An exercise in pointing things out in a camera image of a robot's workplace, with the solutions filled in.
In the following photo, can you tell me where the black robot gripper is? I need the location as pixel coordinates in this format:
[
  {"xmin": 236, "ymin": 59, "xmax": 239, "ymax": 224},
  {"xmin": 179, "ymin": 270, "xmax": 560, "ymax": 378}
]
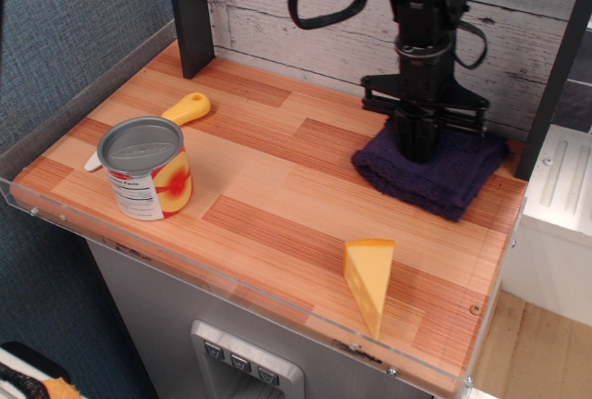
[{"xmin": 361, "ymin": 44, "xmax": 489, "ymax": 163}]

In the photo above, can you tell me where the dark purple cloth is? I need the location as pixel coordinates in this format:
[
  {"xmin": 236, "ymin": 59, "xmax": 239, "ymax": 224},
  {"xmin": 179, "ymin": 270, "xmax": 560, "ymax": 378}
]
[{"xmin": 351, "ymin": 119, "xmax": 509, "ymax": 221}]

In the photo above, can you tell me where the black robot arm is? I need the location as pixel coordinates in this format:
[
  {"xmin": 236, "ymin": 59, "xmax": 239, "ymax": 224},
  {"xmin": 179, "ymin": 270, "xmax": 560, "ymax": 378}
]
[{"xmin": 361, "ymin": 0, "xmax": 489, "ymax": 163}]

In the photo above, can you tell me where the yellow cheese wedge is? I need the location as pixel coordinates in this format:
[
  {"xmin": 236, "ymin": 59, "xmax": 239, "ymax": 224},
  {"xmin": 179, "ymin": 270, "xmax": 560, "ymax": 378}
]
[{"xmin": 342, "ymin": 239, "xmax": 396, "ymax": 340}]

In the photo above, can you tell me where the white toy sink unit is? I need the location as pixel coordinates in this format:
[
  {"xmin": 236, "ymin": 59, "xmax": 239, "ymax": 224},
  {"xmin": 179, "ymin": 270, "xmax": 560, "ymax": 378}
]
[{"xmin": 501, "ymin": 125, "xmax": 591, "ymax": 325}]

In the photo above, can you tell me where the tin can with red-yellow label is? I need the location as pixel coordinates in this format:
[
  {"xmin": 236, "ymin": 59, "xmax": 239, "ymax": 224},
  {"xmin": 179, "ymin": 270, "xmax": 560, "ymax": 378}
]
[{"xmin": 97, "ymin": 117, "xmax": 193, "ymax": 221}]

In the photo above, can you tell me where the grey cabinet with dispenser panel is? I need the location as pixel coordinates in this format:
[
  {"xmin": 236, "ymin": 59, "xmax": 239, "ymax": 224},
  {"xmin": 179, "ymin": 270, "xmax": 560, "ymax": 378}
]
[{"xmin": 89, "ymin": 242, "xmax": 429, "ymax": 398}]

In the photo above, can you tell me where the clear acrylic table guard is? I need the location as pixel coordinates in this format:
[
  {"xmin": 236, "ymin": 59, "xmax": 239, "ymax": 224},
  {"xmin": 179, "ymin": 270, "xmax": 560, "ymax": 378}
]
[{"xmin": 1, "ymin": 44, "xmax": 526, "ymax": 398}]

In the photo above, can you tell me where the orange object bottom left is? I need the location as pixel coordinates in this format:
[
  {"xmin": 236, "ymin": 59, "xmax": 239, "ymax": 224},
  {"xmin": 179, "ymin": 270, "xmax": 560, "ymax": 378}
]
[{"xmin": 42, "ymin": 378, "xmax": 83, "ymax": 399}]

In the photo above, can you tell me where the white black device bottom left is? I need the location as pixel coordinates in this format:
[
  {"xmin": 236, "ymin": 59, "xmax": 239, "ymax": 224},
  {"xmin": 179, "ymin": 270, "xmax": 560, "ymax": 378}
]
[{"xmin": 1, "ymin": 342, "xmax": 71, "ymax": 381}]

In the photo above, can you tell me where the black sleeved cable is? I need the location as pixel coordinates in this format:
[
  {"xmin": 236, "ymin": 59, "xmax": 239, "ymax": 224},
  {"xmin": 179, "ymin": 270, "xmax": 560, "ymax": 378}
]
[{"xmin": 287, "ymin": 0, "xmax": 489, "ymax": 71}]

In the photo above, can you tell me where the dark right frame post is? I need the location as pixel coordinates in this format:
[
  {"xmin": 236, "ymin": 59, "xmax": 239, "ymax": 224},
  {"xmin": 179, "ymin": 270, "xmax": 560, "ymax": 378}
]
[{"xmin": 514, "ymin": 0, "xmax": 591, "ymax": 181}]

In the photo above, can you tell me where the dark frame post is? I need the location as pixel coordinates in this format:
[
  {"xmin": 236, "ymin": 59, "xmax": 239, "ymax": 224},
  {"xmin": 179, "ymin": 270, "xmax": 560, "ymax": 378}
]
[
  {"xmin": 514, "ymin": 0, "xmax": 591, "ymax": 181},
  {"xmin": 171, "ymin": 0, "xmax": 216, "ymax": 79}
]

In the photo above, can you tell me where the dark left frame post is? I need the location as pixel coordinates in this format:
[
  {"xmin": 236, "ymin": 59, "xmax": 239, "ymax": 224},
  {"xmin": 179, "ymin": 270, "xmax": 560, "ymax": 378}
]
[{"xmin": 171, "ymin": 0, "xmax": 216, "ymax": 79}]

